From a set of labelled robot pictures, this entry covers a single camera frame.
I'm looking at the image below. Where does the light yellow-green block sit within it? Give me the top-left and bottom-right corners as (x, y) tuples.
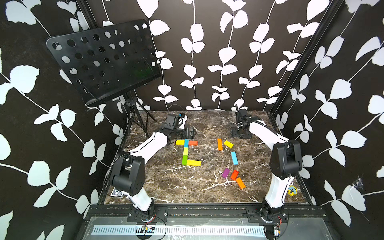
(183, 147), (189, 156)

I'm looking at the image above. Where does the yellow block group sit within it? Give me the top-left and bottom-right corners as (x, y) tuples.
(224, 140), (234, 149)

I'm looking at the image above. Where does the orange long block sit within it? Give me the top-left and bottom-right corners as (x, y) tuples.
(217, 139), (223, 151)

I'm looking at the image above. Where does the green block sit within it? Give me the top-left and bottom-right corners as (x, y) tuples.
(182, 155), (188, 166)

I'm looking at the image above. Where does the yellow long block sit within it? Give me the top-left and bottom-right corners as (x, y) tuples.
(187, 160), (202, 167)

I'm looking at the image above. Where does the red block group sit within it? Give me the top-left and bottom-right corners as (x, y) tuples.
(231, 170), (239, 181)

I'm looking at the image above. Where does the purple block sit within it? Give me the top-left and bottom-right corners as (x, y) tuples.
(222, 168), (230, 179)

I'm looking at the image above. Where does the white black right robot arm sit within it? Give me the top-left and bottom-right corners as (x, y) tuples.
(231, 110), (303, 223)

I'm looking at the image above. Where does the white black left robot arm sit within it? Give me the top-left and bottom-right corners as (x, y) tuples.
(109, 127), (197, 217)

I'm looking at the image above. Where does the orange block lower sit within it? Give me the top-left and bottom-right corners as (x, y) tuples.
(236, 178), (246, 190)

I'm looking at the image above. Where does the yellow blue small toy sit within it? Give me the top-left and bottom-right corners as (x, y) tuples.
(287, 185), (298, 196)

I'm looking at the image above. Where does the black perforated music stand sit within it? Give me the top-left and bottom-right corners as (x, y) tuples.
(46, 19), (163, 139)

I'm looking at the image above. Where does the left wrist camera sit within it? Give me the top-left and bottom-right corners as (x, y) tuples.
(165, 113), (188, 130)

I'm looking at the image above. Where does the white slotted cable duct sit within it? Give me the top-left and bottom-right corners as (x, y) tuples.
(91, 225), (265, 238)

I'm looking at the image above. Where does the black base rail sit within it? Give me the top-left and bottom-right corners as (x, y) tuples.
(85, 203), (327, 225)

